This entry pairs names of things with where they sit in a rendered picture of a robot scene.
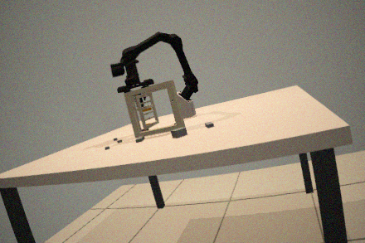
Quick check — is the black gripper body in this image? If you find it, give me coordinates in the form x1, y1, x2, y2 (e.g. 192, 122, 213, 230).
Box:
117, 71, 154, 93

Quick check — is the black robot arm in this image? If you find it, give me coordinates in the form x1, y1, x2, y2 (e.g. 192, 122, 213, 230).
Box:
110, 32, 198, 100

